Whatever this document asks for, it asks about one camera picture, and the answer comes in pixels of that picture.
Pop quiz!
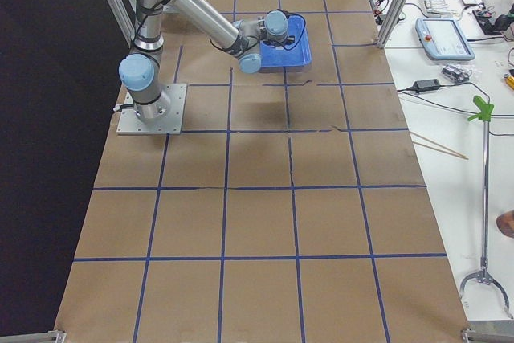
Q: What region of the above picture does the blue plastic tray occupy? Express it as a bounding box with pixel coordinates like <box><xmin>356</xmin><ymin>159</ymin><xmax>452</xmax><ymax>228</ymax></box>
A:
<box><xmin>259</xmin><ymin>14</ymin><xmax>312</xmax><ymax>73</ymax></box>

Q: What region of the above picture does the robot teach pendant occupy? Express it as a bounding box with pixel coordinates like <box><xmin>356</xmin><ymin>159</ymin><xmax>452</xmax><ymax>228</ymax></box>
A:
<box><xmin>415</xmin><ymin>18</ymin><xmax>475</xmax><ymax>61</ymax></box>

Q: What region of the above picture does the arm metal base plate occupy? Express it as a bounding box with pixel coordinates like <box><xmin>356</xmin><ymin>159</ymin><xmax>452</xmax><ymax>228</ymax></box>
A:
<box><xmin>116</xmin><ymin>84</ymin><xmax>187</xmax><ymax>135</ymax></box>

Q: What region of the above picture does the wooden chopstick pair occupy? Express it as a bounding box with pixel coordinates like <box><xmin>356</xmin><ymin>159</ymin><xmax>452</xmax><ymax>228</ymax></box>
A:
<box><xmin>409</xmin><ymin>131</ymin><xmax>468</xmax><ymax>160</ymax></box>

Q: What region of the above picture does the metal reacher grabber tool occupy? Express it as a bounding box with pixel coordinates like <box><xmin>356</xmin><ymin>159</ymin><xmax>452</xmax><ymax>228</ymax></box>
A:
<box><xmin>459</xmin><ymin>95</ymin><xmax>513</xmax><ymax>320</ymax></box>

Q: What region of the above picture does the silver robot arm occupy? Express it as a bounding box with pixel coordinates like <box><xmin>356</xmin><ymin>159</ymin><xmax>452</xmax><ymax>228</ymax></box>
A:
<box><xmin>119</xmin><ymin>0</ymin><xmax>296</xmax><ymax>123</ymax></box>

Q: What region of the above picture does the black power adapter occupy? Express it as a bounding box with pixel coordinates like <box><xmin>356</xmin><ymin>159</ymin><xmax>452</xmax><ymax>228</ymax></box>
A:
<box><xmin>413</xmin><ymin>79</ymin><xmax>441</xmax><ymax>93</ymax></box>

